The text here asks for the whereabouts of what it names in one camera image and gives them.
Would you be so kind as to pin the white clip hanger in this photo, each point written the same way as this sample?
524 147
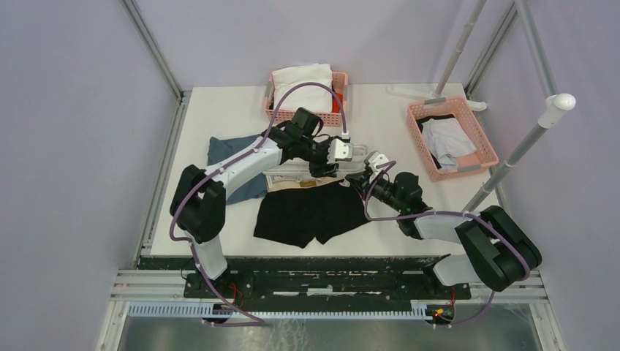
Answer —
295 174

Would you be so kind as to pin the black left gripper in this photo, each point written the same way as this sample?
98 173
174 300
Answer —
321 170

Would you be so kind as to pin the folded blue-grey cloth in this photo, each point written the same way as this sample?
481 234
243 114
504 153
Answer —
220 150

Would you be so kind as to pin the white crumpled cloth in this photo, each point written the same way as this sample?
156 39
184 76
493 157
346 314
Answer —
312 98

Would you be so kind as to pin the metal drying rack stand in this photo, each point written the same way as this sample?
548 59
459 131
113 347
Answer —
557 105

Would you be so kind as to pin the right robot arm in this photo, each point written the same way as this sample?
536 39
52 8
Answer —
497 252

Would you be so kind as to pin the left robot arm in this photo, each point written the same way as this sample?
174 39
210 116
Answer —
198 207

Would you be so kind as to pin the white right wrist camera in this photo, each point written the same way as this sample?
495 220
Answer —
375 162

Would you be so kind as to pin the pink basket with underwear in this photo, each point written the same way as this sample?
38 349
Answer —
480 161

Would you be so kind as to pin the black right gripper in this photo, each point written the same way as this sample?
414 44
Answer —
360 180

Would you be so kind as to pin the light grey underwear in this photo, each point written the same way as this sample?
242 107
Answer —
446 140

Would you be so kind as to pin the pink basket with white cloth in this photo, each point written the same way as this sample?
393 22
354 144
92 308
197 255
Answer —
340 85

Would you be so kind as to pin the black underwear beige waistband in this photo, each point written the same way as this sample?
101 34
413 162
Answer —
295 217

